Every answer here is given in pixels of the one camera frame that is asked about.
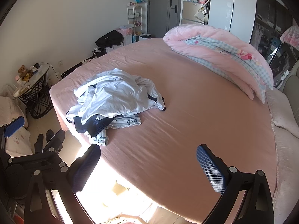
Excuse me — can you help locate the pink checked quilt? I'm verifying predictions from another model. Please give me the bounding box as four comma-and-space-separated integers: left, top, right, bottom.
163, 24, 274, 104

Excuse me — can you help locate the round pink bed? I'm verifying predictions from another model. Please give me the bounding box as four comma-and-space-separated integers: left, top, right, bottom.
49, 37, 299, 224

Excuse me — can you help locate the brown teddy bear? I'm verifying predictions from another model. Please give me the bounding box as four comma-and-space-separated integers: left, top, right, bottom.
18, 65, 33, 83

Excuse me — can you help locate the white shelf rack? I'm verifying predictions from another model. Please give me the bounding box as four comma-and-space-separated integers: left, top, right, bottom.
127, 3, 143, 36

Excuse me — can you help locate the white shirt with navy trim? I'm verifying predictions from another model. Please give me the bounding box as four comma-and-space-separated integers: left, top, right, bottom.
66, 71, 167, 122

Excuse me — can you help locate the round black wire bedside table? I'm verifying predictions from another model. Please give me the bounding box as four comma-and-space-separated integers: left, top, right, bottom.
13, 63, 55, 119

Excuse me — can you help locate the black bag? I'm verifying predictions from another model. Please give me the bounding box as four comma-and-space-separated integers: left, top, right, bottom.
95, 30, 124, 48

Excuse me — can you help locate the white printed bedding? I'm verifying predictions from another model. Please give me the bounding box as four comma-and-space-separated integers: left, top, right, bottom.
0, 85, 33, 155

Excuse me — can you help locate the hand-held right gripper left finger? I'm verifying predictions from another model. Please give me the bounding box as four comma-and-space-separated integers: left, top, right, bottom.
24, 143, 101, 224

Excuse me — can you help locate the black glass wardrobe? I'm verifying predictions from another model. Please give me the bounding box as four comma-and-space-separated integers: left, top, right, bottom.
249, 0, 299, 80

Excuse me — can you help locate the grey green padded headboard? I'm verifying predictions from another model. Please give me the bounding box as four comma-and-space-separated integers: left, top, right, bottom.
278, 61, 299, 98

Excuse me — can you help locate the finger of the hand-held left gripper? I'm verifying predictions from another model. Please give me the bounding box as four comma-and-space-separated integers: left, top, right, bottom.
6, 129, 69, 168
0, 116, 25, 145

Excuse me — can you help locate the pink printed hanging garment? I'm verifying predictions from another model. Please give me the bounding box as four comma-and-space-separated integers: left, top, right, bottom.
279, 26, 299, 45

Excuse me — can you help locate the white wardrobe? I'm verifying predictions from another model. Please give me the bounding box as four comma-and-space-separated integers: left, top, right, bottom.
207, 0, 257, 43

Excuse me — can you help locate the white glossy garment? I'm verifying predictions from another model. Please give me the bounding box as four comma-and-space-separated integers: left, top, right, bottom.
76, 68, 141, 91

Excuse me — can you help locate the beige drawer cabinet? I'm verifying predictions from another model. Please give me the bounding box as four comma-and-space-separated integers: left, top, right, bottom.
180, 0, 209, 25

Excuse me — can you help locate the grey door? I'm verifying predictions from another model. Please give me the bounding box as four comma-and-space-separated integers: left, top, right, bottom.
148, 0, 183, 39

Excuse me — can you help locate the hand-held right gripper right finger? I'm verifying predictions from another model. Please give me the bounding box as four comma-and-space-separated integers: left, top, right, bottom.
196, 144, 275, 224

